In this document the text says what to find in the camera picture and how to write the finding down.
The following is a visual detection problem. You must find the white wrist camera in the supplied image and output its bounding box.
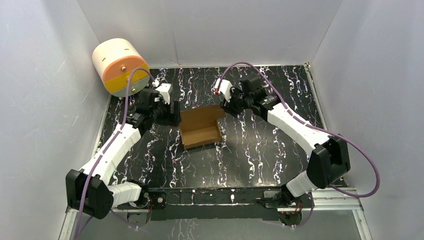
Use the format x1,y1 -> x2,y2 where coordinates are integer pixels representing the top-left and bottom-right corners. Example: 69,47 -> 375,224
213,78 -> 233,102
152,80 -> 173,105

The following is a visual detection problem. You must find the aluminium front rail frame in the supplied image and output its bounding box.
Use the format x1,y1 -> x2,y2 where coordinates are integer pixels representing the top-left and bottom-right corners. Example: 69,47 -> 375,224
59,187 -> 372,240

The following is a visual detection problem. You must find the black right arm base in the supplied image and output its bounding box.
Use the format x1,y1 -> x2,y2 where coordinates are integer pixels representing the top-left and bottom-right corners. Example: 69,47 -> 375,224
257,190 -> 315,229

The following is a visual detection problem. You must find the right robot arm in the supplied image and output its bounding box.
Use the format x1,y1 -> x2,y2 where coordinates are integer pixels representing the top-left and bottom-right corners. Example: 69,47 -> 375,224
214,77 -> 351,207

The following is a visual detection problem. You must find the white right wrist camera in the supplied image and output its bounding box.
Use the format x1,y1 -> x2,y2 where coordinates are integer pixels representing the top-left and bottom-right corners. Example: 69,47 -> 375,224
213,78 -> 233,102

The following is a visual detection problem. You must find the brown cardboard box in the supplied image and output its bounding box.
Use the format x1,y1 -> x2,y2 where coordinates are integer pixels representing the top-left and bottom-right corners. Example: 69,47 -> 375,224
179,104 -> 226,150

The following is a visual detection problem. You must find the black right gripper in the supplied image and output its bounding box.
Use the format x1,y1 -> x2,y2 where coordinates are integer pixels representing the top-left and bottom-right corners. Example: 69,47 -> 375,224
218,86 -> 253,119

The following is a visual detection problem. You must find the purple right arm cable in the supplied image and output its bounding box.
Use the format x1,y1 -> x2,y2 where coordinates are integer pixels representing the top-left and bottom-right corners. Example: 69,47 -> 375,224
214,61 -> 381,229

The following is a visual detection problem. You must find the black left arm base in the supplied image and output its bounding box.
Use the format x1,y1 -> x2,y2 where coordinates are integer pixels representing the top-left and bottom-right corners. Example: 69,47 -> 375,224
110,182 -> 167,227

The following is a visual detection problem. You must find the round pastel drawer cabinet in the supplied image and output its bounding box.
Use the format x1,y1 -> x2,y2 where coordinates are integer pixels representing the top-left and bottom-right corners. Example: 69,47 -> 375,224
92,38 -> 150,98

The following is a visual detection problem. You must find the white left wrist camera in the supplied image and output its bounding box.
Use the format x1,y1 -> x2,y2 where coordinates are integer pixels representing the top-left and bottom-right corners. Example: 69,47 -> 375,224
152,80 -> 173,105

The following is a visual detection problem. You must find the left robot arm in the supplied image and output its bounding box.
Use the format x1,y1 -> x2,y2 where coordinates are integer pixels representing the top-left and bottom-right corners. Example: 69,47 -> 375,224
65,84 -> 181,219

